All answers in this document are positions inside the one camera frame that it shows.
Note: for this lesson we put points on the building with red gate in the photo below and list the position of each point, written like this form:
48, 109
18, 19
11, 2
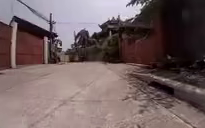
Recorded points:
30, 50

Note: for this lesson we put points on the red wall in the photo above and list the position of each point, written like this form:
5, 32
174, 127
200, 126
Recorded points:
143, 50

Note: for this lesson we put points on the grey concrete road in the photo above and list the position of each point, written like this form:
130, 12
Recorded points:
73, 96

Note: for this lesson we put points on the building with tiled roof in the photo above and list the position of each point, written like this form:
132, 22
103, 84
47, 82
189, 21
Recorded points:
123, 25

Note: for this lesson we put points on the grey wall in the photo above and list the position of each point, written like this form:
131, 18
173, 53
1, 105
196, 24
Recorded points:
86, 54

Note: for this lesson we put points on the grey concrete kerb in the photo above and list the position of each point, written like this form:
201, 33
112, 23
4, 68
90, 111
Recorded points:
193, 95

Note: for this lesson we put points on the dirt verge with debris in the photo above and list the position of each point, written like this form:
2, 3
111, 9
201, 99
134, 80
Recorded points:
190, 78

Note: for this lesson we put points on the utility pole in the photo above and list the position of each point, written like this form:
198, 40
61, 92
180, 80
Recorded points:
51, 26

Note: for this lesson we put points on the dark mass of trees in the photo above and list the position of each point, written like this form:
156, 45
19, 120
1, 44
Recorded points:
190, 30

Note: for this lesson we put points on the dark leafy tree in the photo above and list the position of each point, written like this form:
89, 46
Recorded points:
81, 38

